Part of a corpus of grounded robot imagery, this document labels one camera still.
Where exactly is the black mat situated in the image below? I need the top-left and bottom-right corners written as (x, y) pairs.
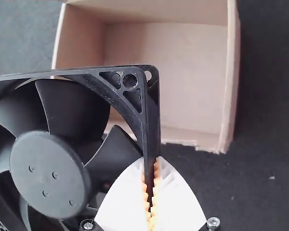
top-left (0, 0), bottom-right (289, 231)

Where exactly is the black square fan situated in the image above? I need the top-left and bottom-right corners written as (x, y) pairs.
top-left (0, 64), bottom-right (162, 231)

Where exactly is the cardboard box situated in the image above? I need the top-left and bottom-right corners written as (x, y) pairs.
top-left (51, 0), bottom-right (241, 154)

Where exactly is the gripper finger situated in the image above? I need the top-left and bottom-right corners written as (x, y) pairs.
top-left (150, 155), bottom-right (222, 231)
top-left (79, 157), bottom-right (152, 231)

